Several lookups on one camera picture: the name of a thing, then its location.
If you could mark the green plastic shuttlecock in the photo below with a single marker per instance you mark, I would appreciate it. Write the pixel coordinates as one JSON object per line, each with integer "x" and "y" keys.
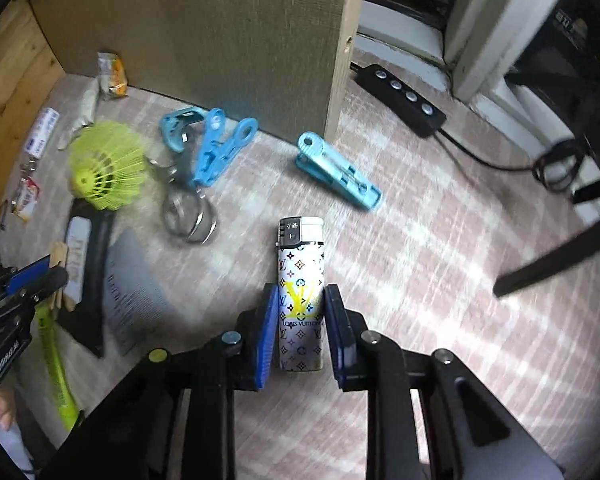
{"x": 107, "y": 165}

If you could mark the black power strip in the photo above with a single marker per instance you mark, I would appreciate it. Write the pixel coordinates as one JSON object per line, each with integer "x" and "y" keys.
{"x": 405, "y": 95}

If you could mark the white and blue packet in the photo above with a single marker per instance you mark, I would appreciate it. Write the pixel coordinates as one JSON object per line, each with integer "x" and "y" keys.
{"x": 42, "y": 132}

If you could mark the wooden board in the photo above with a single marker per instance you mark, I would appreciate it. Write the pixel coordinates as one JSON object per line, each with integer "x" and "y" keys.
{"x": 205, "y": 35}

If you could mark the black wet wipes packet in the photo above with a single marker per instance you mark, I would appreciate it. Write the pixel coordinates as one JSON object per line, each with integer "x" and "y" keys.
{"x": 92, "y": 310}

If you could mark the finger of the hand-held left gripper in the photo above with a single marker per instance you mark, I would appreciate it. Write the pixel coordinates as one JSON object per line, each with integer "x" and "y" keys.
{"x": 35, "y": 280}

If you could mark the yellow-green strip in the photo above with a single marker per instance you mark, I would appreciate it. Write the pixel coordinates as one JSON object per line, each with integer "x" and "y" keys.
{"x": 55, "y": 360}

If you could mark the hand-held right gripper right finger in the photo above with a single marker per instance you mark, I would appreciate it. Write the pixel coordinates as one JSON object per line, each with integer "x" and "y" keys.
{"x": 337, "y": 335}

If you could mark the pine wood cabinet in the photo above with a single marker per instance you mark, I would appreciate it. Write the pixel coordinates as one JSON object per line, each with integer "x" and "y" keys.
{"x": 10, "y": 85}

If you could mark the wooden stick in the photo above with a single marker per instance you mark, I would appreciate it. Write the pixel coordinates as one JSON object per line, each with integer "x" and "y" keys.
{"x": 60, "y": 260}

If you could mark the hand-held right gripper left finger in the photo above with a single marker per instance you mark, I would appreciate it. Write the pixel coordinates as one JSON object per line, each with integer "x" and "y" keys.
{"x": 265, "y": 335}

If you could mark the person's left forearm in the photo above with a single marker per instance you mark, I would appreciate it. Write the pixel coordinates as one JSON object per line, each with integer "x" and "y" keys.
{"x": 7, "y": 445}

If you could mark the black tripod leg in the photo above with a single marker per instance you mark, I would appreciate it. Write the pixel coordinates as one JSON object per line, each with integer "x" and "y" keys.
{"x": 555, "y": 265}

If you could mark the grey fabric pouch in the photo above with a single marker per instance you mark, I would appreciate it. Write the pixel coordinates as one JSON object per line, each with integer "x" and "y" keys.
{"x": 135, "y": 285}

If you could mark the yellow snack packet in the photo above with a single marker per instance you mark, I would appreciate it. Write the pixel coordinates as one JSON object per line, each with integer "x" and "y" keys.
{"x": 112, "y": 72}

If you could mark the white patterned lighter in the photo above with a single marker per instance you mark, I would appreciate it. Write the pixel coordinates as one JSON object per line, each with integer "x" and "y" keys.
{"x": 300, "y": 270}

